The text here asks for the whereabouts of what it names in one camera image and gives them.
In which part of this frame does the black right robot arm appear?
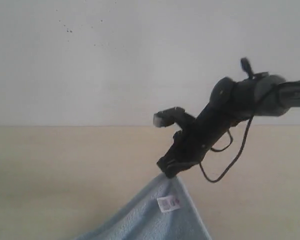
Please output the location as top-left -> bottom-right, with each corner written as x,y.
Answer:
153,72 -> 300,179

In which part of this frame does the light blue terry towel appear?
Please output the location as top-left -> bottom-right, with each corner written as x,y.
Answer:
77,173 -> 211,240

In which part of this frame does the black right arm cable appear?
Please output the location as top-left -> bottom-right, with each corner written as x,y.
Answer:
198,57 -> 286,183

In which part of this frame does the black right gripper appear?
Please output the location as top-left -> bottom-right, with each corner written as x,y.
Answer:
156,124 -> 210,178

